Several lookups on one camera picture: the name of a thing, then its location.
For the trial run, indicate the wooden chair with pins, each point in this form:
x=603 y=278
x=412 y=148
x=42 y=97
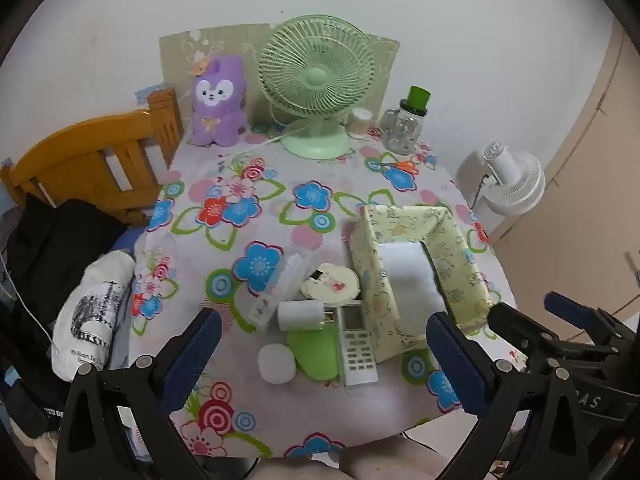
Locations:
x=75 y=155

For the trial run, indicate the white power adapter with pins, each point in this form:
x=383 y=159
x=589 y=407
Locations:
x=297 y=316

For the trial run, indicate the cotton swab container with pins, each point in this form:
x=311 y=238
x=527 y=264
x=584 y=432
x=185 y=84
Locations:
x=360 y=125

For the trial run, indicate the blue cloth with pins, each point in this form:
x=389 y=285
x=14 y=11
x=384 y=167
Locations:
x=127 y=240

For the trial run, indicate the yellow fabric storage box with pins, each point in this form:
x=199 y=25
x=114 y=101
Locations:
x=370 y=260

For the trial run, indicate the person's right hand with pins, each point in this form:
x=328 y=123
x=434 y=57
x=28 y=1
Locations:
x=620 y=452

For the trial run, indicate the white printed tote bag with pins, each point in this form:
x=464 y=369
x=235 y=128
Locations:
x=85 y=285

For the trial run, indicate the glass jar with green lid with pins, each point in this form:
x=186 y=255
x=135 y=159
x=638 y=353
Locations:
x=402 y=130

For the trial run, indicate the green desk fan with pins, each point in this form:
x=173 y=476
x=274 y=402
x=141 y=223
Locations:
x=316 y=77

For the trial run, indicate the black clothes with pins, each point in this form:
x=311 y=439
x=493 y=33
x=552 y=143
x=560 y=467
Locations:
x=50 y=255

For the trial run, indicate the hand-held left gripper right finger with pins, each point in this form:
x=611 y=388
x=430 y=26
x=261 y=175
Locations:
x=452 y=360

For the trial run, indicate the beige patterned wall board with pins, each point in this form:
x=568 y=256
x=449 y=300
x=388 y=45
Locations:
x=175 y=60

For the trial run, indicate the white remote control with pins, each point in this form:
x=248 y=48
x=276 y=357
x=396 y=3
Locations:
x=357 y=350

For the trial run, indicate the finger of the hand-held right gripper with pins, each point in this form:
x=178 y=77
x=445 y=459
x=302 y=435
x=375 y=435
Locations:
x=515 y=322
x=570 y=307

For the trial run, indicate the white standing fan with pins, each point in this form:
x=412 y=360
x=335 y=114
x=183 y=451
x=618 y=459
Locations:
x=515 y=185

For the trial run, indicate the green oval plastic case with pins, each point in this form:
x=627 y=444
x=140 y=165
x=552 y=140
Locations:
x=315 y=352

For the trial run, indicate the round cream cartoon mirror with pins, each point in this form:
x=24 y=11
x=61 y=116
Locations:
x=335 y=285

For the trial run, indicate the beige wooden door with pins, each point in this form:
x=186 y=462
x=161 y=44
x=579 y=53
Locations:
x=600 y=185

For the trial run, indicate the purple plush toy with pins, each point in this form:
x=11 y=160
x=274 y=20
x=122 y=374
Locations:
x=217 y=110

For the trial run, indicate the floral tablecloth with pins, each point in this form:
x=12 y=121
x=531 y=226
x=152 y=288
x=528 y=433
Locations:
x=300 y=230

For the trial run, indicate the white round pad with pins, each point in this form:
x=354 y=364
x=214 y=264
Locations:
x=276 y=364

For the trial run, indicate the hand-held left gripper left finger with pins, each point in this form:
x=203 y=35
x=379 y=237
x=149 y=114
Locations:
x=195 y=355

